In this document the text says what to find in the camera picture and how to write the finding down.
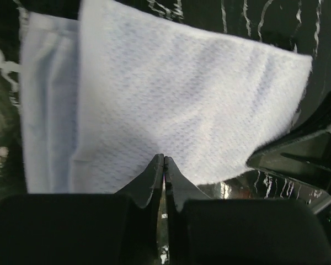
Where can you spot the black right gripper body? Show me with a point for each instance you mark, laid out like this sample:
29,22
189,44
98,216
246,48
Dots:
303,155

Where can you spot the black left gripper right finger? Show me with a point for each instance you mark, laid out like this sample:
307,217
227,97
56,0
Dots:
178,191

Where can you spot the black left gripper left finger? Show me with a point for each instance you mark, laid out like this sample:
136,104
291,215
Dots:
139,243

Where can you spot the white terry towel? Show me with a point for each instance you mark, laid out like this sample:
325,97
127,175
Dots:
104,87

